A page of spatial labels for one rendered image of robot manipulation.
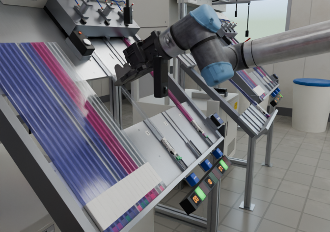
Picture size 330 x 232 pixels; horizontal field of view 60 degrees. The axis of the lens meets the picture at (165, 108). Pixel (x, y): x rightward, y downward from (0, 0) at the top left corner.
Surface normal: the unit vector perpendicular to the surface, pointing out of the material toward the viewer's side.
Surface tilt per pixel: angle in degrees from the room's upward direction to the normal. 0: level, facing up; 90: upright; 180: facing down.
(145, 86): 90
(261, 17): 90
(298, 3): 90
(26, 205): 0
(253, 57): 110
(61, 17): 90
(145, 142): 45
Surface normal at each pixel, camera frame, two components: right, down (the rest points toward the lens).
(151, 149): 0.62, -0.61
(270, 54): -0.44, 0.53
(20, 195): 0.00, -0.97
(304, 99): -0.74, 0.22
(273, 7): -0.55, 0.20
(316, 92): -0.31, 0.29
